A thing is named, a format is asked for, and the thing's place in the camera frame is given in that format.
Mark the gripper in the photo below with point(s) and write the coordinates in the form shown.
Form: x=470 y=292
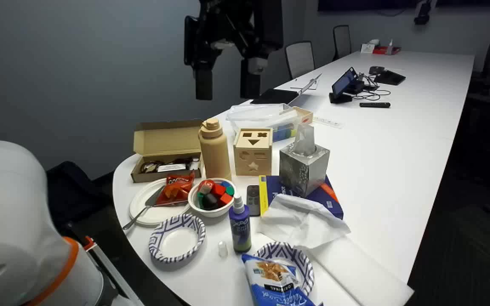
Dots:
x=249 y=21

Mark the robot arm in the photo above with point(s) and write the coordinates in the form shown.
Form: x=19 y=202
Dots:
x=7 y=229

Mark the tan water bottle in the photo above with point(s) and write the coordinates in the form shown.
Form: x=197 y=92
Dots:
x=215 y=153

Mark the purple spray bottle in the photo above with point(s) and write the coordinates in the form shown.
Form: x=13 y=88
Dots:
x=240 y=231

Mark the small white bottle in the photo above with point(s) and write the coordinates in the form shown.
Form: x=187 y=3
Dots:
x=390 y=47

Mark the small clear cap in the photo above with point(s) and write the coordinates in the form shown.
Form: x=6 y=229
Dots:
x=223 y=250

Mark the black notebook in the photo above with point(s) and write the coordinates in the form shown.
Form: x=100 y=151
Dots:
x=272 y=97

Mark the clear plastic container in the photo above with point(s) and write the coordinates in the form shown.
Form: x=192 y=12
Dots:
x=262 y=117

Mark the wooden shape sorter box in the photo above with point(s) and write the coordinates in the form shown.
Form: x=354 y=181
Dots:
x=252 y=153

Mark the small wooden tray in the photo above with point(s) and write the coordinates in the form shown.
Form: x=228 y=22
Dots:
x=303 y=114

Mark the open cardboard box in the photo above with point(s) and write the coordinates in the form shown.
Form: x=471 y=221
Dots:
x=164 y=142

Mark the heap of small packets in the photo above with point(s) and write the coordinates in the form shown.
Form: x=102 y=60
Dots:
x=170 y=167

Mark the clear ruler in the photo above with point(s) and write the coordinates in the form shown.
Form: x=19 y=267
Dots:
x=328 y=122

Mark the heap of coloured blocks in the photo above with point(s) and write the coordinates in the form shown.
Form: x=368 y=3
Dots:
x=215 y=193

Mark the tablet on black stand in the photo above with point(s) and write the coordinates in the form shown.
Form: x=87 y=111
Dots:
x=342 y=83

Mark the grey tissue box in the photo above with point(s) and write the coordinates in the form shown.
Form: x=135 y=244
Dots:
x=303 y=168

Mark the orange chip bag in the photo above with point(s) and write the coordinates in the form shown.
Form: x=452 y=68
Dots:
x=177 y=189

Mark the grey remote control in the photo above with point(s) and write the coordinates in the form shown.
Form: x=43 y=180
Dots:
x=253 y=199

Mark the white bowl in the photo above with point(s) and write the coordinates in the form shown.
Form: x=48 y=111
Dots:
x=213 y=211

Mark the white box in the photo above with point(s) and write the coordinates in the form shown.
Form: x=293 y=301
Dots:
x=369 y=46

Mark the black remote control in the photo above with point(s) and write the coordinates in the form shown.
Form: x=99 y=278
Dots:
x=374 y=105

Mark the round black device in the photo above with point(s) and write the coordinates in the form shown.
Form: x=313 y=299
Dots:
x=376 y=69

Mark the white plate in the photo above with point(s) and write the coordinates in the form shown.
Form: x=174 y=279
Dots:
x=155 y=214

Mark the flat blue box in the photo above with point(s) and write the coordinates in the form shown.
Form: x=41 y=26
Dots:
x=326 y=199

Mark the red box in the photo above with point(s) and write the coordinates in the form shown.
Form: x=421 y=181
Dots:
x=381 y=50

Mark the white paper tissue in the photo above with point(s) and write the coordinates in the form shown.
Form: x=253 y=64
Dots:
x=300 y=223

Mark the flat black device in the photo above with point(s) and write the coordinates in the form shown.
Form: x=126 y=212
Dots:
x=390 y=77

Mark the blue patterned paper bowl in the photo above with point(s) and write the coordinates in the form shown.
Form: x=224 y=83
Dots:
x=177 y=242
x=302 y=265

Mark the blue snack bag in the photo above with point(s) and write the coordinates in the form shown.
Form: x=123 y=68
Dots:
x=270 y=284

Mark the camera on mount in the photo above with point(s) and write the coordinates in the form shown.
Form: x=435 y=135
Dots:
x=423 y=15

